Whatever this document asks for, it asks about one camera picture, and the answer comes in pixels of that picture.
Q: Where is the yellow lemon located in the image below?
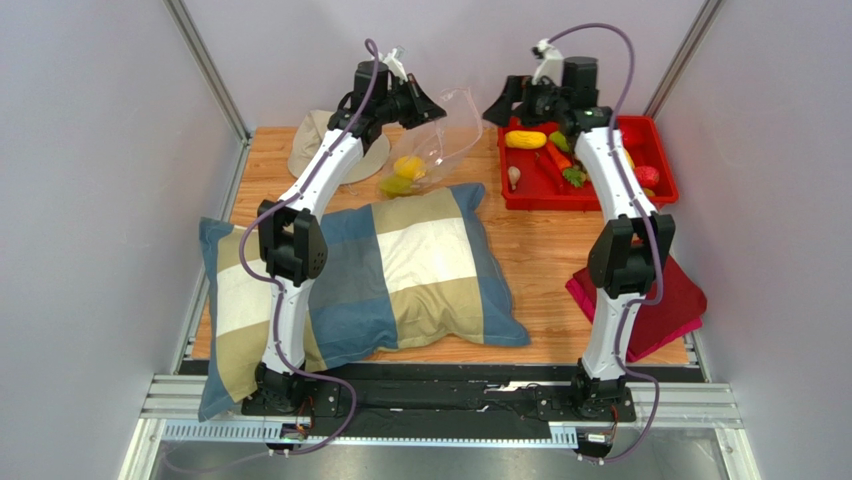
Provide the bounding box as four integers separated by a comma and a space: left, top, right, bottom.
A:
392, 155, 428, 182

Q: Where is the yellow banana bunch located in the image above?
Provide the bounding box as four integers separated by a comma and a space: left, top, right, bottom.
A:
623, 148, 636, 170

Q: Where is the clear zip top bag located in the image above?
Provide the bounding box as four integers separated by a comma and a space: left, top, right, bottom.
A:
378, 87, 484, 196

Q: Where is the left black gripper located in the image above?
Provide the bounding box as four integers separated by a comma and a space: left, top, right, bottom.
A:
377, 74, 448, 131

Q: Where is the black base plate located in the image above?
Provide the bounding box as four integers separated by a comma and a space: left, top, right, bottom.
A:
176, 359, 707, 441

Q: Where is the folded red cloth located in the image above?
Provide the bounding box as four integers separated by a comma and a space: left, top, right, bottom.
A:
565, 257, 707, 362

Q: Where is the green pear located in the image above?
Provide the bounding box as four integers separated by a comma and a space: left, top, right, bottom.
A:
548, 130, 572, 154

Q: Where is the yellow corn cob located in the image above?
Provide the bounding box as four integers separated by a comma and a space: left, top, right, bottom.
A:
504, 130, 548, 150

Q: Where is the red chili pepper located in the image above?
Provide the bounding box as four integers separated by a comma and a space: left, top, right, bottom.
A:
535, 153, 566, 195

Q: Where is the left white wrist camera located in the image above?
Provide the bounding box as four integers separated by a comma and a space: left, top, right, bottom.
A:
381, 45, 408, 84

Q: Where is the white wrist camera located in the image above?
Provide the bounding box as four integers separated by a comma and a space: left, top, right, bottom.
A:
531, 39, 564, 85
381, 45, 408, 84

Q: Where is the plaid pillow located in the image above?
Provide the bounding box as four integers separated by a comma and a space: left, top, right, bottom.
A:
199, 183, 530, 400

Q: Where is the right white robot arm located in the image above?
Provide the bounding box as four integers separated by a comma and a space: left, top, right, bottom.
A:
482, 56, 675, 418

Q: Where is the red plastic tray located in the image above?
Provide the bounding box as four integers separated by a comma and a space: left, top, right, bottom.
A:
496, 116, 679, 211

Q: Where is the aluminium frame rail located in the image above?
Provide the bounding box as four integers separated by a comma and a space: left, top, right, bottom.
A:
120, 369, 759, 479

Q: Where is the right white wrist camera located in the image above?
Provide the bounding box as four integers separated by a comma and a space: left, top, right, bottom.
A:
531, 39, 564, 85

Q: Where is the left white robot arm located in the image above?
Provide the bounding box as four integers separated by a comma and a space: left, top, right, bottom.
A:
255, 55, 446, 414

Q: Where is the orange carrot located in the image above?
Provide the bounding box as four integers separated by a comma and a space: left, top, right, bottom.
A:
545, 142, 587, 188

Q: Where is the garlic bulb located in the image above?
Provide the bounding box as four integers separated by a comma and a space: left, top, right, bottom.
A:
507, 166, 521, 191

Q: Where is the beige bucket hat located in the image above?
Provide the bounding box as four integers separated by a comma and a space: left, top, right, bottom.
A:
287, 110, 391, 184

